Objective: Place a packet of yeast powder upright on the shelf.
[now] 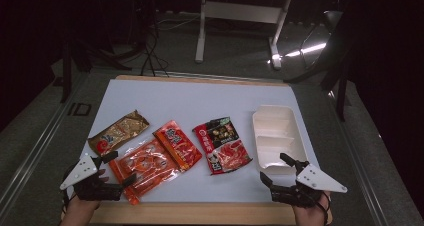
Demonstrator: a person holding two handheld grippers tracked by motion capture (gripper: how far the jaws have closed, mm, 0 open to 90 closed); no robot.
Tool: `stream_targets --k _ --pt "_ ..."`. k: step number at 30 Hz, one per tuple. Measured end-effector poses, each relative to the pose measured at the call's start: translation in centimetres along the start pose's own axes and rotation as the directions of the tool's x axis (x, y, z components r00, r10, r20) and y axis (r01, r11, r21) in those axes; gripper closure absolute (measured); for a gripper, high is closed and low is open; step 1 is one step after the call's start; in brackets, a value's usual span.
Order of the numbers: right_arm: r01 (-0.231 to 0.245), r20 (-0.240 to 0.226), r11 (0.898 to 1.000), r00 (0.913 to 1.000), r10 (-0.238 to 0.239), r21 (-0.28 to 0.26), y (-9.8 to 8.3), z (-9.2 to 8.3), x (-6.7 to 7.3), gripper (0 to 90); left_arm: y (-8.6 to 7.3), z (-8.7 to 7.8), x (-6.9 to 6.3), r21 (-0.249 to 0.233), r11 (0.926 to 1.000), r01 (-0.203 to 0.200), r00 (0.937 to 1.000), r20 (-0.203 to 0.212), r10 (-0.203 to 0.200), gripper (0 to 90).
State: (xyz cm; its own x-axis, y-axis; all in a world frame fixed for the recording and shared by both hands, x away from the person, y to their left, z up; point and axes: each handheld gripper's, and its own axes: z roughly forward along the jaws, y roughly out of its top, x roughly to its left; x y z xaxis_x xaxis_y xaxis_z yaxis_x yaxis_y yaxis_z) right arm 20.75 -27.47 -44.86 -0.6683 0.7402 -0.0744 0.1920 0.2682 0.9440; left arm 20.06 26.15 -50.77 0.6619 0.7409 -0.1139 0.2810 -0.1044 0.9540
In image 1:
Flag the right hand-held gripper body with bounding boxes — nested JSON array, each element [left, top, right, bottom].
[[271, 160, 348, 209]]

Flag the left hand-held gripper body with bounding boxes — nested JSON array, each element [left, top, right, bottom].
[[59, 153, 124, 202]]

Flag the clear orange sauce packet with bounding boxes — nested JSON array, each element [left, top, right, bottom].
[[108, 137, 183, 206]]

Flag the gold sauce packet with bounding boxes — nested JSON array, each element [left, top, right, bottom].
[[87, 109, 150, 158]]

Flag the white compartment tray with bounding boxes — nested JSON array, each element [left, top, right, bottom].
[[251, 104, 309, 176]]

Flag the red and black sauce packet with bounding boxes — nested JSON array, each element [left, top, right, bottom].
[[192, 116, 253, 176]]

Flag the orange-red sauce packet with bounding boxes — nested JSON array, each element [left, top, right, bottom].
[[152, 119, 203, 173]]

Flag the person's right hand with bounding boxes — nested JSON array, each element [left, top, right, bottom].
[[293, 191, 333, 226]]

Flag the person's left hand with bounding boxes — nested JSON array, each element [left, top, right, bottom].
[[61, 168, 110, 222]]

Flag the black stand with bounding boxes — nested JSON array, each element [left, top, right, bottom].
[[59, 39, 134, 104]]

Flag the white table mat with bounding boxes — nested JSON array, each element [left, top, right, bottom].
[[62, 79, 332, 204]]

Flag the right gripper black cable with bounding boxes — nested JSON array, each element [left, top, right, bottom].
[[314, 192, 333, 226]]

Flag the metal floor rail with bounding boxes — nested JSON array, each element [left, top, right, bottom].
[[328, 91, 390, 226], [0, 74, 89, 215]]

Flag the black floor cables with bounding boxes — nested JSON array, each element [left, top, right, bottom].
[[139, 15, 171, 78]]

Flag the white desk frame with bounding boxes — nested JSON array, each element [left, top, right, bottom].
[[194, 0, 294, 70]]

